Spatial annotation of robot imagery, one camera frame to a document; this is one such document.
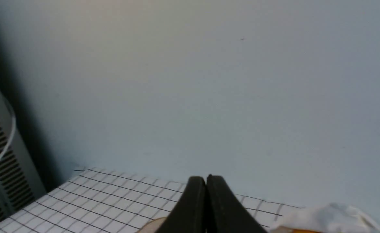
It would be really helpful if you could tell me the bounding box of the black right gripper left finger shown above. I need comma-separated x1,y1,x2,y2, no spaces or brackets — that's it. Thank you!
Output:
156,176,206,233

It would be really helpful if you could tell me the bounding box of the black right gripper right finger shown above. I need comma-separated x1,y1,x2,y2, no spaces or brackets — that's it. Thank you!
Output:
206,174,266,233

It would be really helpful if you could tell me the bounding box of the white cloth bag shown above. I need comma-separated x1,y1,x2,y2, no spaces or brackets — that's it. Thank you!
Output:
269,203,380,233

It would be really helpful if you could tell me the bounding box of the beige round object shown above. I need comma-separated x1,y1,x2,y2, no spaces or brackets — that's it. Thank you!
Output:
137,217,167,233

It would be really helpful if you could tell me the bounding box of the white grid tablecloth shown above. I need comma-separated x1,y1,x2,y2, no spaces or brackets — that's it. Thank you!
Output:
0,168,302,233

